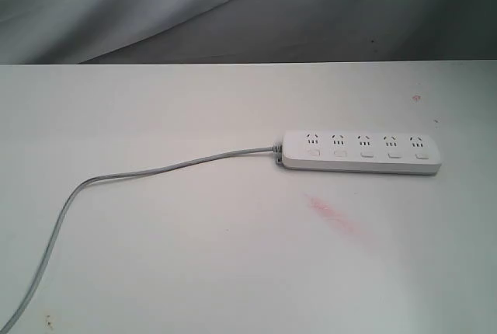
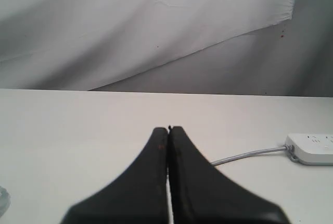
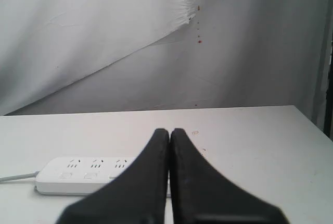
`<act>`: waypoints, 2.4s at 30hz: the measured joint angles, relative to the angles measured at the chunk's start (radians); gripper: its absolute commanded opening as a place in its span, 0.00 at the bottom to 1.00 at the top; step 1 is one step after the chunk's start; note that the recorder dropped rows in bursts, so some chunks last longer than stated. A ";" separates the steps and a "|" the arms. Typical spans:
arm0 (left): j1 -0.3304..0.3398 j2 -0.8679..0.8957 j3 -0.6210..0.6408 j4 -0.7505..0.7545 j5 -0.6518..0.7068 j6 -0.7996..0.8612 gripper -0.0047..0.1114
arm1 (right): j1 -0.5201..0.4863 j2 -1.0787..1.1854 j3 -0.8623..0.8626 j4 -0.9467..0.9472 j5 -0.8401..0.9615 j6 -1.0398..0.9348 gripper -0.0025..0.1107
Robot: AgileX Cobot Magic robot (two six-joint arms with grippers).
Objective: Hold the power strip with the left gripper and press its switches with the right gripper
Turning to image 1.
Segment white five-outlet power strip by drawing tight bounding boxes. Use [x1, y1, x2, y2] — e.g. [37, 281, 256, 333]
[280, 130, 442, 176]

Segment grey backdrop cloth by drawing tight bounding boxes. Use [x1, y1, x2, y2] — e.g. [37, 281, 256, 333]
[1, 0, 496, 64]

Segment grey power cord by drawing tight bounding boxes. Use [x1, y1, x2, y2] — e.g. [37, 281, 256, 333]
[0, 146, 279, 334]

